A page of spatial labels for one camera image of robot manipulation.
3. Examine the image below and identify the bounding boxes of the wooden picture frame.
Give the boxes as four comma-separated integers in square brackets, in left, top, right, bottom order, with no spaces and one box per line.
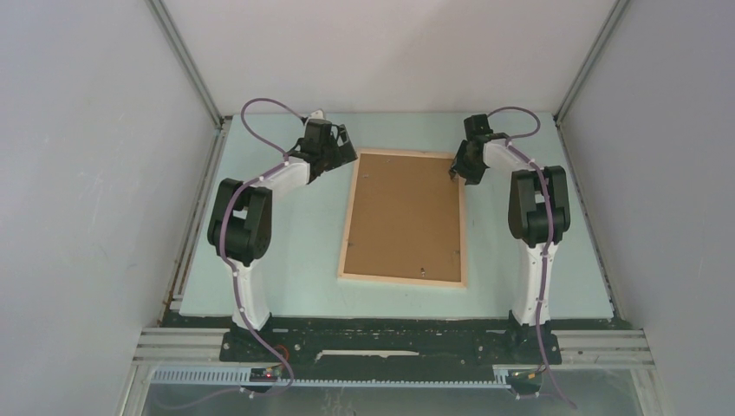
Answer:
[336,149,469,289]

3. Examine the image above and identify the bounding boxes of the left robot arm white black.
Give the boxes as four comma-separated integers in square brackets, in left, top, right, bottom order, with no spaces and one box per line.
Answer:
[207,118,358,361]

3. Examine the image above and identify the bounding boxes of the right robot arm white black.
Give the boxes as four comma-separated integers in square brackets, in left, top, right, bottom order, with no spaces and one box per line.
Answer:
[449,114,571,327]

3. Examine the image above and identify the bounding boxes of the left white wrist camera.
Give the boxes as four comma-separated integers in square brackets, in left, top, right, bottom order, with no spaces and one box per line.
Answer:
[302,109,326,123]

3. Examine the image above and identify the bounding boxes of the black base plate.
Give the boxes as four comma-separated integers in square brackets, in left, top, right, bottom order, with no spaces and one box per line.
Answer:
[219,317,562,383]

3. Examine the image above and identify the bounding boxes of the aluminium rail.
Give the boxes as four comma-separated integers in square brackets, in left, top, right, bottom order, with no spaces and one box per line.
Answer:
[132,328,655,370]

